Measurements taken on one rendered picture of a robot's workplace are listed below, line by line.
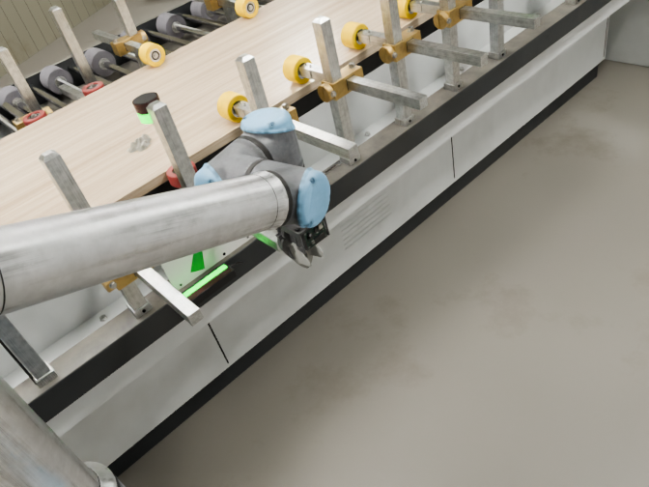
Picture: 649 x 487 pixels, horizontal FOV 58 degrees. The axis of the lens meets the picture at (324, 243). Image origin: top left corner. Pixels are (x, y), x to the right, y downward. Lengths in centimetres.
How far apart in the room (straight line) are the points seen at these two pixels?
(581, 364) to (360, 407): 73
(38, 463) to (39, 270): 34
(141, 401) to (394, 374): 84
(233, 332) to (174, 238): 136
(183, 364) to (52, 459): 113
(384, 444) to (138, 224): 139
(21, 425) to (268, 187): 44
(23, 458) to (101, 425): 111
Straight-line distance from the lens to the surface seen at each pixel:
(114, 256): 67
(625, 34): 372
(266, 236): 133
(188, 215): 73
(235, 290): 168
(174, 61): 233
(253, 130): 103
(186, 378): 204
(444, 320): 220
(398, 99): 155
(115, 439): 204
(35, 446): 89
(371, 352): 215
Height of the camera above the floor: 166
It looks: 40 degrees down
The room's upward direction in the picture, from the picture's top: 15 degrees counter-clockwise
